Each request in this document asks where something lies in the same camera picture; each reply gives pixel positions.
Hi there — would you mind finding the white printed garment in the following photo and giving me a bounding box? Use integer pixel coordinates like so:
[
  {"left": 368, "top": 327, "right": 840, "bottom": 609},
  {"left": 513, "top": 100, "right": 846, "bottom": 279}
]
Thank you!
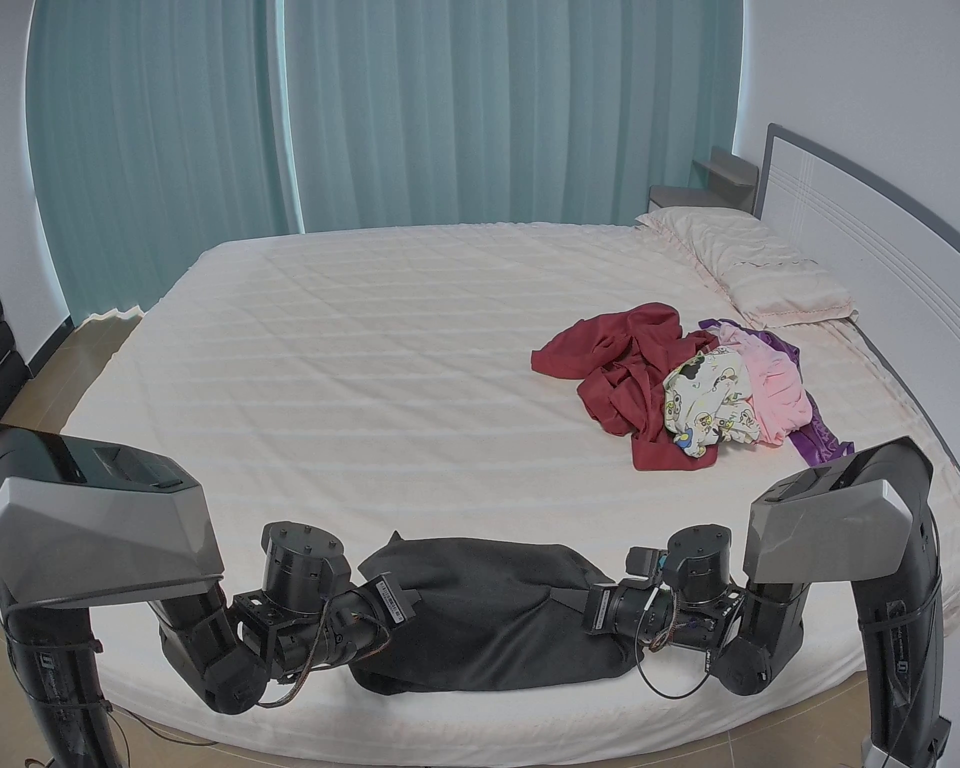
[{"left": 663, "top": 348, "right": 764, "bottom": 460}]

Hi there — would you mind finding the black T-shirt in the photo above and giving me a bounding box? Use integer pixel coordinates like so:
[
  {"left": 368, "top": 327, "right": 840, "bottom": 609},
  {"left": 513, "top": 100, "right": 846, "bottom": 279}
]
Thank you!
[{"left": 348, "top": 529, "right": 655, "bottom": 696}]

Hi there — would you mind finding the dark red garment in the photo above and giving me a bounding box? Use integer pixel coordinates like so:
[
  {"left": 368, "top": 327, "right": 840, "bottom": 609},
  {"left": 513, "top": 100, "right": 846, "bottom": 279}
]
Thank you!
[{"left": 530, "top": 301, "right": 723, "bottom": 474}]

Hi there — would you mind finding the purple garment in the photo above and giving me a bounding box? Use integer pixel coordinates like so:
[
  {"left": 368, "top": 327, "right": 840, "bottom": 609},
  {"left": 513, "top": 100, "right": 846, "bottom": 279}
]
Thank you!
[{"left": 697, "top": 318, "right": 858, "bottom": 468}]

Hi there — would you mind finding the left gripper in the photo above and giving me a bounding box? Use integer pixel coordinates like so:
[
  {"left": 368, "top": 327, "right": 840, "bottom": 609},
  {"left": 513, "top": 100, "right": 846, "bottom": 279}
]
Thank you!
[{"left": 328, "top": 572, "right": 423, "bottom": 661}]

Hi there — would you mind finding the bed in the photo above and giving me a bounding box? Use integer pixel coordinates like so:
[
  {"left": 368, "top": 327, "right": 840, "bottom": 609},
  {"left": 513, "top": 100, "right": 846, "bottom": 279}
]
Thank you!
[{"left": 0, "top": 122, "right": 960, "bottom": 751}]

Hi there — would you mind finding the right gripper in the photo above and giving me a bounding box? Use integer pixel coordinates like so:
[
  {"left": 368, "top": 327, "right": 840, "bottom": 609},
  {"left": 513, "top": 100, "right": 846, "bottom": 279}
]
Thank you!
[{"left": 582, "top": 581, "right": 676, "bottom": 640}]

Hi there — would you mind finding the grey bedside table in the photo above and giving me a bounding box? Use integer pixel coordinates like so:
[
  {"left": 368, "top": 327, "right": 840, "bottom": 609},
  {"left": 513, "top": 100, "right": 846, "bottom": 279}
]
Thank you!
[{"left": 648, "top": 147, "right": 760, "bottom": 216}]

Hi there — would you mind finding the pink garment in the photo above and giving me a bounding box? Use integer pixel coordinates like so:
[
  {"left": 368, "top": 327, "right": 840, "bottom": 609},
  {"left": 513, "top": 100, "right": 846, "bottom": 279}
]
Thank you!
[{"left": 711, "top": 322, "right": 816, "bottom": 449}]

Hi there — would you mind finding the blue-green curtain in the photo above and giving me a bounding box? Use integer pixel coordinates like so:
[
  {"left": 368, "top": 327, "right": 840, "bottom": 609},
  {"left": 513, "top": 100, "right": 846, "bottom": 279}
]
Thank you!
[
  {"left": 283, "top": 0, "right": 745, "bottom": 228},
  {"left": 24, "top": 0, "right": 306, "bottom": 325}
]

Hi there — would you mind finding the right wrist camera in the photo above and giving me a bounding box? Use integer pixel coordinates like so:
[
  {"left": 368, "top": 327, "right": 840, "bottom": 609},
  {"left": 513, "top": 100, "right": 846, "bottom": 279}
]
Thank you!
[{"left": 624, "top": 546, "right": 670, "bottom": 584}]

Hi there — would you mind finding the cream pillow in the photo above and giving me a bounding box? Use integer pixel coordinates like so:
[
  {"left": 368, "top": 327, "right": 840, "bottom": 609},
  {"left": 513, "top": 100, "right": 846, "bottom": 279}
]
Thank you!
[{"left": 634, "top": 205, "right": 861, "bottom": 330}]

